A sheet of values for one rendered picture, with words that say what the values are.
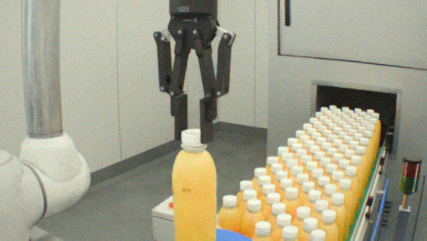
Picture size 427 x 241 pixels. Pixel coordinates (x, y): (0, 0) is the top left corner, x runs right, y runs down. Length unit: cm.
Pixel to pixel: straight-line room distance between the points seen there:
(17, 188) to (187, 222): 46
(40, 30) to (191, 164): 58
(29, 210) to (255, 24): 483
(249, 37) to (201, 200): 503
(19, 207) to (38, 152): 16
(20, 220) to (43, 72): 37
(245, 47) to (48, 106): 474
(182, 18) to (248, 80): 509
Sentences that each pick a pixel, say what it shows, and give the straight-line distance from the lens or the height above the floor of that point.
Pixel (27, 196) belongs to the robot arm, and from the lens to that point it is 110.
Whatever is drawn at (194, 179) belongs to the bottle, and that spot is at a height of 139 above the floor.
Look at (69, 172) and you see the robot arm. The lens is 119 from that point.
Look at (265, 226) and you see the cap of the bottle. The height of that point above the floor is 112.
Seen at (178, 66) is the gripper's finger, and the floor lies 156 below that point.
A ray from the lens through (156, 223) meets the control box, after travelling 135.
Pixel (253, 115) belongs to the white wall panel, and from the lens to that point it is 585.
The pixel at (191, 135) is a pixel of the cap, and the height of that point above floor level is 146.
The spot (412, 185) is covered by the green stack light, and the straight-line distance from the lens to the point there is 135.
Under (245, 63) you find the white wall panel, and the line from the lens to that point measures 579.
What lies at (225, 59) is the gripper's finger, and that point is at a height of 158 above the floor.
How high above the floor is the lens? 166
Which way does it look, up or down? 14 degrees down
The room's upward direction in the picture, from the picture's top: straight up
